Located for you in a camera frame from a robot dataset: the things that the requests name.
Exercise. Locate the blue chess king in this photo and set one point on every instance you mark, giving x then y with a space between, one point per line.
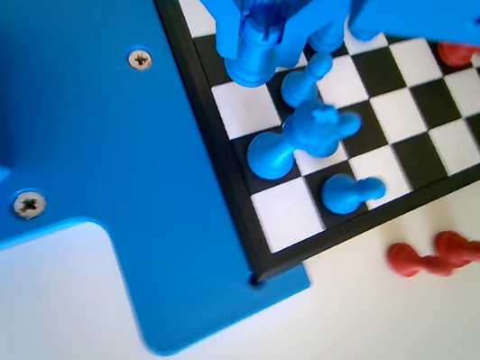
271 157

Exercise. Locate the silver plate screw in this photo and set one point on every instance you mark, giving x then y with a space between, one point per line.
29 203
140 59

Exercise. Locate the red chess pawn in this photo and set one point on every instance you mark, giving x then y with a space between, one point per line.
405 261

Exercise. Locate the blue chess rook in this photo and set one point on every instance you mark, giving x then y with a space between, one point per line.
253 54

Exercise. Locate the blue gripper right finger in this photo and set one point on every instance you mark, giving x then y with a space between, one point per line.
315 5

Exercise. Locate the black white chessboard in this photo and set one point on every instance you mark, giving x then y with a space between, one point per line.
414 121

